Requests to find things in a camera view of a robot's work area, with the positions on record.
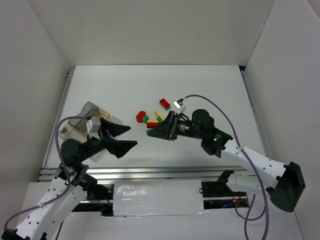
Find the aluminium front rail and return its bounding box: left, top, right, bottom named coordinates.
left=37, top=166, right=251, bottom=181

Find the red rounded lego brick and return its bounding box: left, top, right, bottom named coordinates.
left=136, top=110, right=146, bottom=123

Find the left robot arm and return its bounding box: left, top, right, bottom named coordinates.
left=1, top=116, right=138, bottom=240

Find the red flat lego brick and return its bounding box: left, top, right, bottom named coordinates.
left=159, top=98, right=170, bottom=105

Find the beige clip in container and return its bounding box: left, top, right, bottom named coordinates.
left=60, top=127, right=68, bottom=134

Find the small clear plastic container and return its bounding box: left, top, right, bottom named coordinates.
left=108, top=115, right=123, bottom=125

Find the yellow long lego brick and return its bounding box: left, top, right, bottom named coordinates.
left=154, top=110, right=165, bottom=120

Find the green long lego brick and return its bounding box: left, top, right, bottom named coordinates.
left=156, top=116, right=164, bottom=124

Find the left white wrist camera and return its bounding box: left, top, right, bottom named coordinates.
left=86, top=116, right=101, bottom=139

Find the small green lego brick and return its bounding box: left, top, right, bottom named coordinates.
left=142, top=115, right=149, bottom=124

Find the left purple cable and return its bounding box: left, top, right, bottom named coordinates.
left=0, top=115, right=93, bottom=240

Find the long clear plastic container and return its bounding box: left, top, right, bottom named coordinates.
left=58, top=124, right=103, bottom=165

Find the small green lego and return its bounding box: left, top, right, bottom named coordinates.
left=145, top=128, right=152, bottom=136

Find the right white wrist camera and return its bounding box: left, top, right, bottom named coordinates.
left=173, top=97, right=186, bottom=115

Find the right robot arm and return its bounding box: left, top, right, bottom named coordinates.
left=148, top=109, right=306, bottom=213

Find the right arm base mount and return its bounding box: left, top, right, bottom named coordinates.
left=198, top=170, right=249, bottom=210

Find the white foam board cover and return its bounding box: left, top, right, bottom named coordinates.
left=113, top=179, right=205, bottom=217

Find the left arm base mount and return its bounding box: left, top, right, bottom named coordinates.
left=72, top=184, right=115, bottom=217

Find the amber plastic container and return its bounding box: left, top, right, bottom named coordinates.
left=76, top=108, right=110, bottom=135

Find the yellow rounded lego brick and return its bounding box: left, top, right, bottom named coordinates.
left=146, top=119, right=159, bottom=124

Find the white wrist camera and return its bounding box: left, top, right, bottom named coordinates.
left=86, top=116, right=101, bottom=139
left=173, top=97, right=186, bottom=115

